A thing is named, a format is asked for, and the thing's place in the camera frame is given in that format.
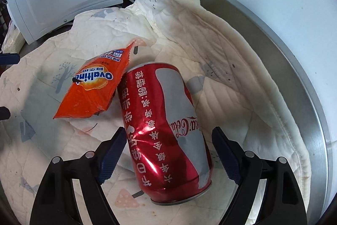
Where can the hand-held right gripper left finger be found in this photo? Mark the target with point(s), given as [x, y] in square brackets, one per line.
[113, 151]

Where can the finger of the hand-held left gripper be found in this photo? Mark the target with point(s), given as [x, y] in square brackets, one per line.
[4, 113]
[10, 59]

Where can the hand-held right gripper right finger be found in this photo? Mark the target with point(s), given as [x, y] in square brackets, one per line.
[227, 153]

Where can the red soda can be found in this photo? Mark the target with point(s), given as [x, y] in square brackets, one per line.
[158, 135]

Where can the clear bag of yellowish sheets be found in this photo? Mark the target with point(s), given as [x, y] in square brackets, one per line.
[13, 39]

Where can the orange snack packet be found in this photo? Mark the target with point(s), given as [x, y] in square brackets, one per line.
[92, 88]

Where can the white quilted blanket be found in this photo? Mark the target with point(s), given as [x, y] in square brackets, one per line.
[223, 69]

